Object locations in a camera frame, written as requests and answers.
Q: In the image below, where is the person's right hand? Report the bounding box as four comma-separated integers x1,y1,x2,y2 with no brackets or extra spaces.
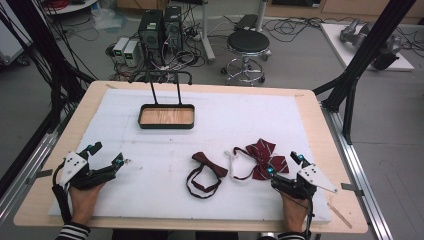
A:
279,191,309,233

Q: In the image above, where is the black frame post with cables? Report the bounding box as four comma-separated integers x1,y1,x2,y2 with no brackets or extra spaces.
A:
0,0,98,131

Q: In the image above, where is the striped maroon bow tie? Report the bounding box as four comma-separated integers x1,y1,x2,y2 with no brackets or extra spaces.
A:
224,138,290,182

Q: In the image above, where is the white floor board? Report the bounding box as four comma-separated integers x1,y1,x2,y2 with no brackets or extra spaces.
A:
319,22,416,73

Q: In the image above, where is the white power supply unit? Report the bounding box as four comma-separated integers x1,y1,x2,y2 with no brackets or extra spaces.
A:
112,36,130,64
123,39,142,68

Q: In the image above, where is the clear plastic bag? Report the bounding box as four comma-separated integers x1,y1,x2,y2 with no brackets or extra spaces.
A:
91,6,128,32

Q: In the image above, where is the flat black box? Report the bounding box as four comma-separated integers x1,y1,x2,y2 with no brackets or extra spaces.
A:
234,13,259,33

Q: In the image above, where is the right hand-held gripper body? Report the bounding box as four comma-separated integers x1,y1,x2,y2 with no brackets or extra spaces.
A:
271,163,338,201

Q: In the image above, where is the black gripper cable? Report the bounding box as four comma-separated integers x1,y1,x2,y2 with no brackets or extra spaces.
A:
305,195,316,239
51,159,73,224

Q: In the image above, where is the thin wooden stick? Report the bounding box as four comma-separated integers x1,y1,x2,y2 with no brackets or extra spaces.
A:
326,202,354,230

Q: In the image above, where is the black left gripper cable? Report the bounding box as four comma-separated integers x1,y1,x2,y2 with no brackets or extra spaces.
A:
51,159,73,224

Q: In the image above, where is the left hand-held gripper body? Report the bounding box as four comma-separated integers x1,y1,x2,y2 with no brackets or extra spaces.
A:
59,151,118,191

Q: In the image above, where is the white foam mat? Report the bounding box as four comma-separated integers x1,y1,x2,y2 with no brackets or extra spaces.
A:
48,88,333,224

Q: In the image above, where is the person's left hand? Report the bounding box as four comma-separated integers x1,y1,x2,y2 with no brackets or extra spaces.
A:
69,182,106,226

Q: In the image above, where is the black computer tower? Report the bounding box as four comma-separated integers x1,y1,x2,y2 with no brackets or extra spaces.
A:
163,4,184,54
138,9,165,65

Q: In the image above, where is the light wooden table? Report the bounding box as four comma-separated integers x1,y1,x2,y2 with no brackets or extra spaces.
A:
13,79,369,234

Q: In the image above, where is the white round table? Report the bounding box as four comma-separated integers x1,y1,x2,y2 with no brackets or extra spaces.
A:
43,0,100,16

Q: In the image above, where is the grey metal stand leg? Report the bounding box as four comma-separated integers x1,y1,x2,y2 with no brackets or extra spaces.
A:
199,0,217,65

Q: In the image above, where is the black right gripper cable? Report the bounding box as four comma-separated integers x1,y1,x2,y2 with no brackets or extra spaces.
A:
305,195,316,239

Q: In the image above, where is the grey equipment case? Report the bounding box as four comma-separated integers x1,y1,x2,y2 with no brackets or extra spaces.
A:
0,16,33,67

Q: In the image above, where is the tangle of floor cables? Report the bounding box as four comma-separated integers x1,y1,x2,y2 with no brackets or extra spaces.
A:
261,16,338,44

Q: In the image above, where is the black round stool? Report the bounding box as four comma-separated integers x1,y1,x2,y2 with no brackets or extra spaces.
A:
219,29,273,86

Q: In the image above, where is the plain maroon bow tie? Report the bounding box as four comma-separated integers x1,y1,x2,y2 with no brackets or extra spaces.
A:
185,151,229,200

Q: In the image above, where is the black rack with wooden tray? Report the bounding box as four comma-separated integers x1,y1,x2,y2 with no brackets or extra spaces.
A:
128,69,196,130

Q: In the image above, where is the grey metal bracket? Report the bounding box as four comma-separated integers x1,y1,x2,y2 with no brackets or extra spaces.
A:
340,182,365,197
26,169,54,186

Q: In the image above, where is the aluminium rail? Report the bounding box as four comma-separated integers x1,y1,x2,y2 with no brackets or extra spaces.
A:
0,109,78,228
320,103,395,240

